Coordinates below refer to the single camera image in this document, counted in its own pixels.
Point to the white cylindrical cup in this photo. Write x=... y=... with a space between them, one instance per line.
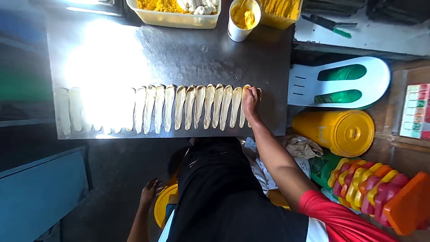
x=238 y=34

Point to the row of flattened dough strips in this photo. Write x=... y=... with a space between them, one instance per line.
x=180 y=107

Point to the smooth yellow filling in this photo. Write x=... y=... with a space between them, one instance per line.
x=249 y=20

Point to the crumbly orange filling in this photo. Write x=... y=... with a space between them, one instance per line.
x=154 y=6

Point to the ridged yellow filling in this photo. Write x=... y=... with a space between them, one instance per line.
x=282 y=8

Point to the green plastic container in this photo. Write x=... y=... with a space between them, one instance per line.
x=320 y=168

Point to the person's left fingers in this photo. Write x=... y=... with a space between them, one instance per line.
x=155 y=184

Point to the white plastic chair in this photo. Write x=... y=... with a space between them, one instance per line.
x=374 y=80

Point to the yellow bucket with lid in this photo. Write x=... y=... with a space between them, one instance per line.
x=352 y=132

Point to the translucent rectangular plastic tub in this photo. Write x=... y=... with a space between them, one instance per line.
x=178 y=21

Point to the person's left hand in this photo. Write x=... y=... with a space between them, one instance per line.
x=148 y=194

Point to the white printed sacks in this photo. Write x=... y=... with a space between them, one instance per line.
x=259 y=173

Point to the stack of colourful plastic stools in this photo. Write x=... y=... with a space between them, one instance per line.
x=369 y=188

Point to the white shelf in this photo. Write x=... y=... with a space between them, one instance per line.
x=379 y=37

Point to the yellowish rectangular plastic tub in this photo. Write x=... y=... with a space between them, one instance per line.
x=280 y=22

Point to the person's left forearm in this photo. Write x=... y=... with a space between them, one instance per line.
x=139 y=221

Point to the crumpled brown paper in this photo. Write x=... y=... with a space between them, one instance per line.
x=304 y=148

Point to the person's right forearm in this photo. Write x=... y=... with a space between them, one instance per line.
x=277 y=153

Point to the green plastic chair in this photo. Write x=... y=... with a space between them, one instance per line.
x=347 y=73

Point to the light blue cabinet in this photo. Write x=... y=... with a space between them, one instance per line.
x=42 y=195

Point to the person's right hand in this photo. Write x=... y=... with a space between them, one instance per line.
x=250 y=104

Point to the red green white chart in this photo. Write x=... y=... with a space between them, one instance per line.
x=416 y=112

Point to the small orange filling lump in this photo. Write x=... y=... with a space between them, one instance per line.
x=246 y=87

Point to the person's right fingers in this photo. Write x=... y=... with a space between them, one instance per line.
x=249 y=92

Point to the person's body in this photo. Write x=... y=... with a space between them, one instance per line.
x=228 y=195

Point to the pile of white dough rolls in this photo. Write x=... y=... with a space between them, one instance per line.
x=202 y=8

